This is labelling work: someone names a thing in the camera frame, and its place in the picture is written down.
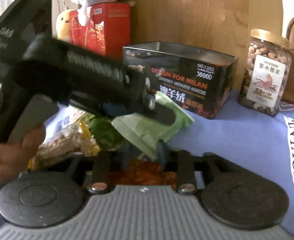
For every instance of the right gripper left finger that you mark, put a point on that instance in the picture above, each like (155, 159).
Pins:
(99, 182)

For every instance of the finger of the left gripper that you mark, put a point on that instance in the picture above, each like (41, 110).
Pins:
(159, 111)

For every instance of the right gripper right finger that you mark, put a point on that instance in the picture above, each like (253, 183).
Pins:
(178, 161)

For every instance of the light green snack packet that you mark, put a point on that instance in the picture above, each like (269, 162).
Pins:
(144, 133)

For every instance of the red orange snack packet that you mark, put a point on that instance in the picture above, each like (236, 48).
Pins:
(145, 173)

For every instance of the dark green snack packet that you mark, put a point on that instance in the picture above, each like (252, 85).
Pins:
(106, 136)

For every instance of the nut packet orange label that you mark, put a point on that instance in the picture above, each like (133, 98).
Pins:
(73, 139)

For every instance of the person's left hand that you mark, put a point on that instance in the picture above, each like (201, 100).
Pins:
(14, 158)

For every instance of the black sheep tin box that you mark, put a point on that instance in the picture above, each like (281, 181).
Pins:
(197, 79)

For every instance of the yellow plush duck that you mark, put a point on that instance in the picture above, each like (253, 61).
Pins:
(62, 25)

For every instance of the red gift bag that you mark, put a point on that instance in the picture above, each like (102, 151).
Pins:
(107, 31)

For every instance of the blue printed cloth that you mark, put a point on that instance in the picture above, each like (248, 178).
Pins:
(260, 143)

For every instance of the cashew nut jar gold lid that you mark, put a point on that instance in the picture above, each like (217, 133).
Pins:
(267, 71)

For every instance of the wooden pattern board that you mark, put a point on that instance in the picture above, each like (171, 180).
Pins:
(220, 25)

